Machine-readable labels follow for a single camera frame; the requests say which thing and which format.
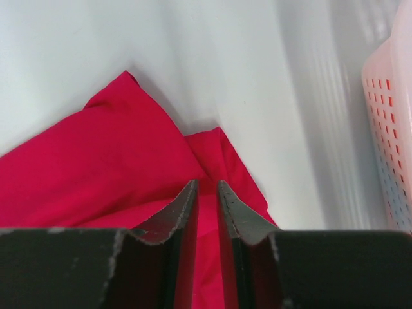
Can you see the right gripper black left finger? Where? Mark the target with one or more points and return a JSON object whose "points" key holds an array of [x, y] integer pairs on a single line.
{"points": [[149, 266]]}

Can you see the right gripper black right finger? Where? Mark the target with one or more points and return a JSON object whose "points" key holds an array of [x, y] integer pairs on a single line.
{"points": [[266, 267]]}

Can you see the crimson red t shirt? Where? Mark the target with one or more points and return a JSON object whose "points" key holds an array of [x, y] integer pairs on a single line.
{"points": [[117, 162]]}

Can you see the white perforated plastic basket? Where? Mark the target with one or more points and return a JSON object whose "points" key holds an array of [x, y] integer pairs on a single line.
{"points": [[386, 80]]}

